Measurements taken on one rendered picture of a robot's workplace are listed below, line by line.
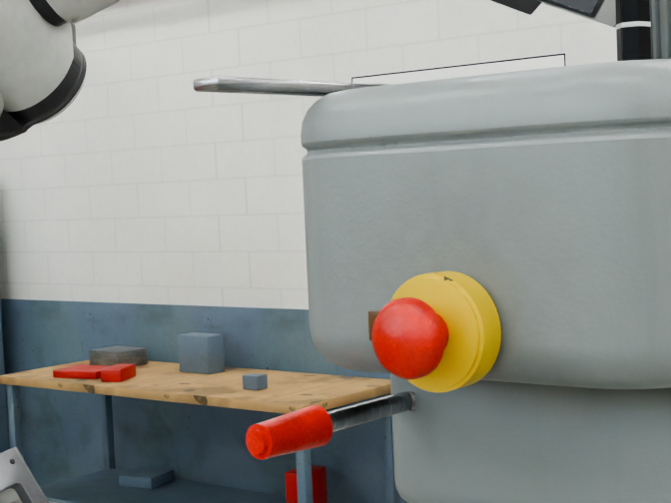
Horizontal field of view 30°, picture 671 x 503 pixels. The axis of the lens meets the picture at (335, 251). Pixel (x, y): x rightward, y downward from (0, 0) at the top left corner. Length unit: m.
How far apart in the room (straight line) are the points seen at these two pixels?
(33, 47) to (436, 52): 5.10
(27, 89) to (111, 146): 6.57
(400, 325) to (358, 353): 0.09
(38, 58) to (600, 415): 0.49
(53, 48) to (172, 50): 6.20
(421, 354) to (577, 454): 0.16
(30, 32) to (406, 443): 0.41
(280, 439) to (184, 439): 6.61
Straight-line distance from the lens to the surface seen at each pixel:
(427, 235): 0.65
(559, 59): 5.66
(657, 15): 1.02
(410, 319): 0.60
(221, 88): 0.67
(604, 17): 0.87
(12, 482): 0.70
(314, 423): 0.70
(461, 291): 0.62
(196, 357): 6.66
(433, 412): 0.78
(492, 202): 0.63
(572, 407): 0.73
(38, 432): 8.30
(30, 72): 0.96
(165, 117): 7.19
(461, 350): 0.62
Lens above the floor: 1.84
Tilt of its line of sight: 3 degrees down
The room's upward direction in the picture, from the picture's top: 3 degrees counter-clockwise
